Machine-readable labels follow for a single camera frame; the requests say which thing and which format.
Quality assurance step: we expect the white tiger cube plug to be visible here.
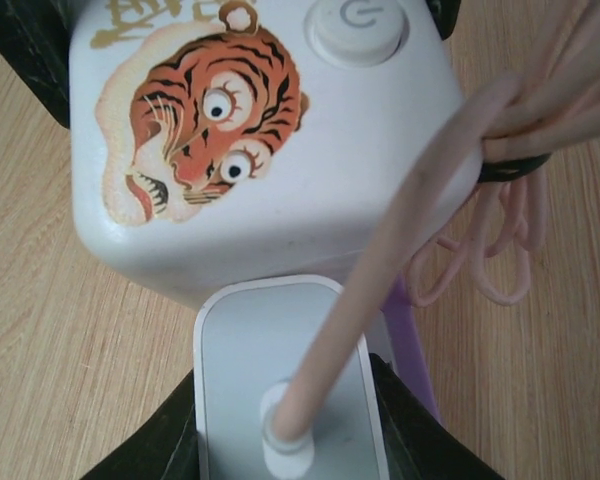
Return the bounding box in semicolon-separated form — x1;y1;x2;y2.
69;1;463;307

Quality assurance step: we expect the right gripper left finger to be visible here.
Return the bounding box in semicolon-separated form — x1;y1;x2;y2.
0;0;73;129

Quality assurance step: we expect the white charger plug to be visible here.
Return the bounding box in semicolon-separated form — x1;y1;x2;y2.
193;275;390;479

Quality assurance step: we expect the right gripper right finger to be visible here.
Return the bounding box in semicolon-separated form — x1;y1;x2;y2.
83;354;502;480

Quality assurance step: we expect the purple power strip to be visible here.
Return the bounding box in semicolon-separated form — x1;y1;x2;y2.
381;277;442;423

